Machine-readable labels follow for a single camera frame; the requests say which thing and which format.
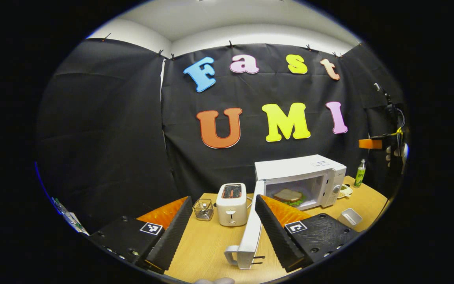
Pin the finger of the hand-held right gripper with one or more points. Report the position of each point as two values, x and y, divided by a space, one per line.
370 144

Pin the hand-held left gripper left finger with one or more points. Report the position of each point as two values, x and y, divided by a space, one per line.
172 236

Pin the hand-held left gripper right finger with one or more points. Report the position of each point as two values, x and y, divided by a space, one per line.
276 232

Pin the sandwich with lettuce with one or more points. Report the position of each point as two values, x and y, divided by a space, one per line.
288 195

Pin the white microwave oven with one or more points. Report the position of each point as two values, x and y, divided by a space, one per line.
290 167

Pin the small white rectangular dish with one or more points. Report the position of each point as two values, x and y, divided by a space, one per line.
349 218

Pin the green label drink bottle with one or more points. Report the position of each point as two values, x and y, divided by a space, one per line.
360 175

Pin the white toaster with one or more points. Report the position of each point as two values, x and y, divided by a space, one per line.
231 209

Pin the divided plate of beans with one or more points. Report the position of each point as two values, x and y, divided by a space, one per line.
345 193

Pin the white green equipment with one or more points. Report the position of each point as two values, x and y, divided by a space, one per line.
69 217

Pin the black backdrop cloth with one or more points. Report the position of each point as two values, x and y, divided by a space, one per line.
112 138

